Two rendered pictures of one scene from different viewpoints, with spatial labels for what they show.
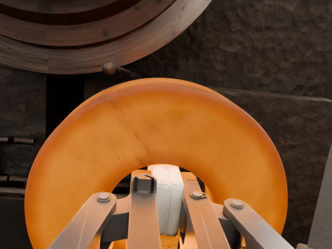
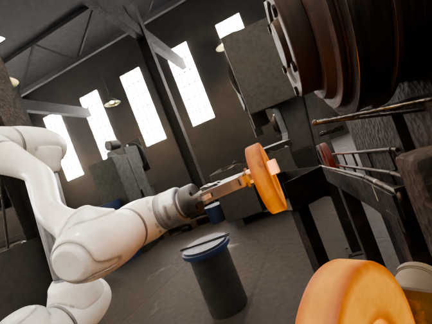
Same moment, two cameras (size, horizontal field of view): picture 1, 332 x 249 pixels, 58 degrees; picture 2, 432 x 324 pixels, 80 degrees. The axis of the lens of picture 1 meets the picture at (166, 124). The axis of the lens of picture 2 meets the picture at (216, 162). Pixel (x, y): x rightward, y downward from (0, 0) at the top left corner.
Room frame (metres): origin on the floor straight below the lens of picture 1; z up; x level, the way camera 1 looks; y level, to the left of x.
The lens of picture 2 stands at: (0.30, -0.56, 0.90)
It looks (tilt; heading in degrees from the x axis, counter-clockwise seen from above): 1 degrees down; 112
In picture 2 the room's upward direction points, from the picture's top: 21 degrees counter-clockwise
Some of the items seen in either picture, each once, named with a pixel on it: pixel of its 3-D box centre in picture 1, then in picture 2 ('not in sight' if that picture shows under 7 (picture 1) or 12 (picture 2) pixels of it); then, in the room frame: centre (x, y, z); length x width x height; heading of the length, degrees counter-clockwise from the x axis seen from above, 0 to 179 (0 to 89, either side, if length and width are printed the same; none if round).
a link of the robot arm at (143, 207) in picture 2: not in sight; (135, 224); (-0.16, -0.05, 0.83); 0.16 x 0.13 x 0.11; 6
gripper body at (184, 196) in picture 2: not in sight; (200, 196); (0.02, -0.02, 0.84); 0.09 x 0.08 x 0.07; 6
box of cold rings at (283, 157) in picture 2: not in sight; (258, 182); (-0.57, 2.82, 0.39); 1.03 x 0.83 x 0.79; 10
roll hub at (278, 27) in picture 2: not in sight; (288, 41); (0.32, 0.15, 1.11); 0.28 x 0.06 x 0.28; 96
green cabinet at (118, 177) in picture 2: not in sight; (131, 202); (-2.62, 2.74, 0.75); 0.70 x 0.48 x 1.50; 96
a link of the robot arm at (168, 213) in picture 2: not in sight; (174, 207); (-0.06, -0.03, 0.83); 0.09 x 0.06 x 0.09; 96
